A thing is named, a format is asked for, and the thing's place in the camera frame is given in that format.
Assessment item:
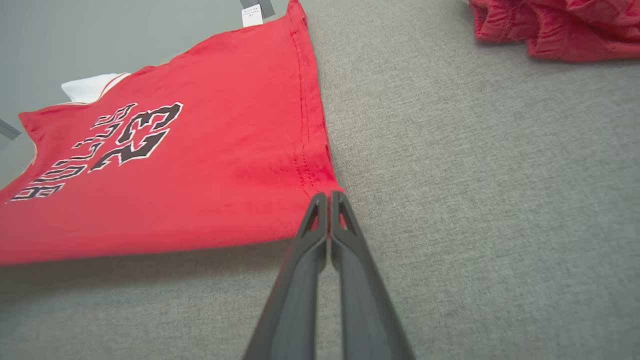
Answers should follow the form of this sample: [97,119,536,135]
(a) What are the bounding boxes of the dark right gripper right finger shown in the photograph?
[327,190,417,360]

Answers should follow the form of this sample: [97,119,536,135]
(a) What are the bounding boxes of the red jersey with black number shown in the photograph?
[0,0,347,267]

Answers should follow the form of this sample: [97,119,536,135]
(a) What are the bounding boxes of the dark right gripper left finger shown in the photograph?
[242,192,331,360]

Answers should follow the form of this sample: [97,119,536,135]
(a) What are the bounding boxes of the red shorts with white stripe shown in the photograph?
[467,0,640,64]

